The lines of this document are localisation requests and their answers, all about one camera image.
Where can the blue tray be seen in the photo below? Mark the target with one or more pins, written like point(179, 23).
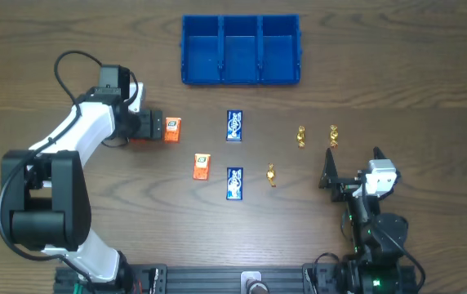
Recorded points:
point(240, 51)

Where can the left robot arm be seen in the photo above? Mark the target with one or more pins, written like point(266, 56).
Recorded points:
point(82, 126)

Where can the mounting rail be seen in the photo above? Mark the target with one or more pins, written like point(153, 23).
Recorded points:
point(217, 279)

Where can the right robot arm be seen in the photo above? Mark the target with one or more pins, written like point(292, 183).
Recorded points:
point(380, 237)

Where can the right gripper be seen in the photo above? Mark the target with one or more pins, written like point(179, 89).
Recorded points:
point(344, 190)

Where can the blue candy pack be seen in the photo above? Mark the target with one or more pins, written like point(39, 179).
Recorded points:
point(234, 126)
point(234, 183)

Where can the gold wrapped candy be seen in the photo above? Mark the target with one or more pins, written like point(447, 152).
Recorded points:
point(301, 136)
point(334, 136)
point(271, 175)

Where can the orange candy box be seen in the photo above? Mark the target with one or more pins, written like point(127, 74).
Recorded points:
point(139, 140)
point(172, 130)
point(202, 168)

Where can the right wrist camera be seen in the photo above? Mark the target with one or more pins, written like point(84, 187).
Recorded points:
point(378, 177)

